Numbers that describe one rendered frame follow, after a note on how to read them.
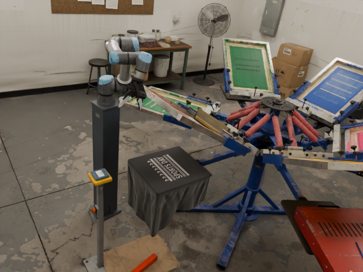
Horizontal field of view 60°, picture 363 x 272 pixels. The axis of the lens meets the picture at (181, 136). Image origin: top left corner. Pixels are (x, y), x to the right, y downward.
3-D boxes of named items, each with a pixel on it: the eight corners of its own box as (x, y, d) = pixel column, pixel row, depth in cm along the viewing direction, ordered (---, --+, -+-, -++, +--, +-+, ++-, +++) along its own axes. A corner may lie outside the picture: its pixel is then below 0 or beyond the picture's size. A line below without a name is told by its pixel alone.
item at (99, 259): (92, 281, 252) (90, 188, 205) (82, 261, 267) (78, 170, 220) (118, 269, 264) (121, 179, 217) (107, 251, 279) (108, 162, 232)
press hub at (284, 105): (244, 229, 323) (282, 111, 256) (220, 205, 349) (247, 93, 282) (269, 216, 344) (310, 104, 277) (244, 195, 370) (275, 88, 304)
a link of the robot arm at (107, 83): (98, 89, 261) (98, 73, 254) (114, 89, 265) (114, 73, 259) (99, 95, 251) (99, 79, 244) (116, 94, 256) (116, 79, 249)
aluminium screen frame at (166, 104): (179, 121, 179) (182, 115, 178) (131, 84, 218) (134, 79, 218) (244, 154, 236) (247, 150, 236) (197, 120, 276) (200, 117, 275)
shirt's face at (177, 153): (157, 194, 211) (157, 193, 210) (127, 160, 240) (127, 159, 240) (212, 175, 237) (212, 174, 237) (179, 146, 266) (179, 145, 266)
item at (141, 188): (152, 239, 231) (157, 194, 209) (125, 201, 261) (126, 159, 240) (155, 237, 232) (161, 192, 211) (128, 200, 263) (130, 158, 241)
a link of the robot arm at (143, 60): (150, 53, 188) (154, 56, 180) (145, 70, 191) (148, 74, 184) (138, 49, 184) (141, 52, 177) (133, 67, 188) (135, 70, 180)
